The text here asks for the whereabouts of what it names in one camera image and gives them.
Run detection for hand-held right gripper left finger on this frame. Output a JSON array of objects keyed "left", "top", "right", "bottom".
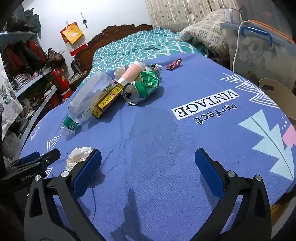
[{"left": 24, "top": 149, "right": 102, "bottom": 241}]

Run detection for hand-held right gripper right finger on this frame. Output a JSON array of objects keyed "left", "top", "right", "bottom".
[{"left": 195, "top": 148, "right": 272, "bottom": 241}]

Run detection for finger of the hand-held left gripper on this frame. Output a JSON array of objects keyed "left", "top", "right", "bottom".
[
  {"left": 10, "top": 151, "right": 41, "bottom": 169},
  {"left": 38, "top": 149, "right": 61, "bottom": 166}
]

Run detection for beige trash bin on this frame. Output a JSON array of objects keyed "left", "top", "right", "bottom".
[{"left": 258, "top": 78, "right": 296, "bottom": 127}]

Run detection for crumpled white tissue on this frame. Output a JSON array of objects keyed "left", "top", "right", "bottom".
[{"left": 65, "top": 146, "right": 93, "bottom": 172}]

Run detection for blue printed cloth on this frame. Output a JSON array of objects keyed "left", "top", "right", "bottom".
[{"left": 20, "top": 54, "right": 296, "bottom": 241}]

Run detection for white floral cloth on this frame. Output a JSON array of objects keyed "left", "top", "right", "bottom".
[{"left": 0, "top": 56, "right": 23, "bottom": 139}]

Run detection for yellow cardboard box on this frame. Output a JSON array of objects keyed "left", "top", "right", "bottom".
[{"left": 92, "top": 83, "right": 124, "bottom": 119}]

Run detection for clear plastic bottle green label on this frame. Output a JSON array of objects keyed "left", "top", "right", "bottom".
[{"left": 60, "top": 70, "right": 116, "bottom": 135}]

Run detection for red bag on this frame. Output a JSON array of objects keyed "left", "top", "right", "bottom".
[{"left": 51, "top": 68, "right": 73, "bottom": 100}]

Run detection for metal shelf rack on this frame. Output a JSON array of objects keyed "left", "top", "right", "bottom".
[{"left": 0, "top": 30, "right": 58, "bottom": 149}]

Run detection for brown handbag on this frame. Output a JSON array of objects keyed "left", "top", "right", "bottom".
[{"left": 46, "top": 48, "right": 66, "bottom": 67}]

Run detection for crushed green can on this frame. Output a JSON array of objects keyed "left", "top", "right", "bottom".
[{"left": 122, "top": 71, "right": 160, "bottom": 105}]

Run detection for dark red clothes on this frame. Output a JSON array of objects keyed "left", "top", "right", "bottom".
[{"left": 5, "top": 40, "right": 47, "bottom": 75}]

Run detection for pink tube white caps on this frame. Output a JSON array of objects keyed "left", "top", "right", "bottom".
[{"left": 117, "top": 61, "right": 147, "bottom": 84}]

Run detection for teal patterned bedspread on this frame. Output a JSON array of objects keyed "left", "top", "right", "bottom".
[{"left": 89, "top": 28, "right": 204, "bottom": 75}]

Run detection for carved wooden headboard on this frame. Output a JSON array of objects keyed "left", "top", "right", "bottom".
[{"left": 70, "top": 24, "right": 153, "bottom": 91}]

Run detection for patterned pillow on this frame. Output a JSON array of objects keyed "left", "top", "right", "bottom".
[{"left": 179, "top": 10, "right": 232, "bottom": 58}]

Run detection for white box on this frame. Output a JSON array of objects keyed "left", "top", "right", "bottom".
[{"left": 224, "top": 8, "right": 243, "bottom": 24}]

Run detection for floral curtain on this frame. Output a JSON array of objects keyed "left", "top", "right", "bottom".
[{"left": 146, "top": 0, "right": 222, "bottom": 33}]

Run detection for white cable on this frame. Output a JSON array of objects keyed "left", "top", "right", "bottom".
[{"left": 232, "top": 20, "right": 251, "bottom": 72}]

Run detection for clear storage box blue handle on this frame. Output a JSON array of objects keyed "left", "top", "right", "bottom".
[{"left": 221, "top": 20, "right": 296, "bottom": 91}]

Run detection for red yellow wall calendar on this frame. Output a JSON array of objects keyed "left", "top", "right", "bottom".
[{"left": 60, "top": 22, "right": 88, "bottom": 56}]

